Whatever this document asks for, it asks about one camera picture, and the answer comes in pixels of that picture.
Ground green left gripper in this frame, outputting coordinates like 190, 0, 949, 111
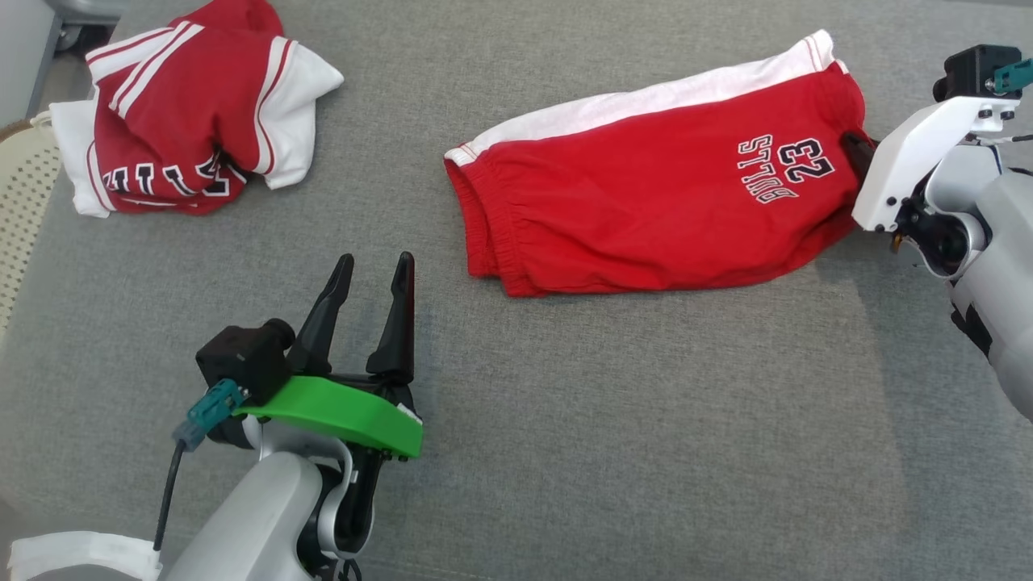
234, 252, 424, 461

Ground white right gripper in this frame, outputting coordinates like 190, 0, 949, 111
841, 97, 1006, 235

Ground red shorts with white stripes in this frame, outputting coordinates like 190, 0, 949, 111
444, 30, 876, 298

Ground red and white basketball jersey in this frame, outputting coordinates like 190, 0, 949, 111
50, 0, 345, 217

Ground cream perforated laundry basket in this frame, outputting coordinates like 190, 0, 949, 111
0, 119, 61, 340

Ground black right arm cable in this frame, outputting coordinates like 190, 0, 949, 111
968, 133, 1033, 174

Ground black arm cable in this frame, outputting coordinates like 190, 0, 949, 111
153, 440, 188, 554
968, 133, 1033, 174

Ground teal left camera connector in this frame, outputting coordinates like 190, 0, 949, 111
174, 379, 245, 451

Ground teal camera connector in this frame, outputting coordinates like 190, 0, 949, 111
174, 379, 245, 451
994, 58, 1033, 96

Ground teal right camera connector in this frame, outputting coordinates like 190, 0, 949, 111
994, 58, 1033, 96

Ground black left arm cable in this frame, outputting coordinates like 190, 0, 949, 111
153, 440, 188, 554

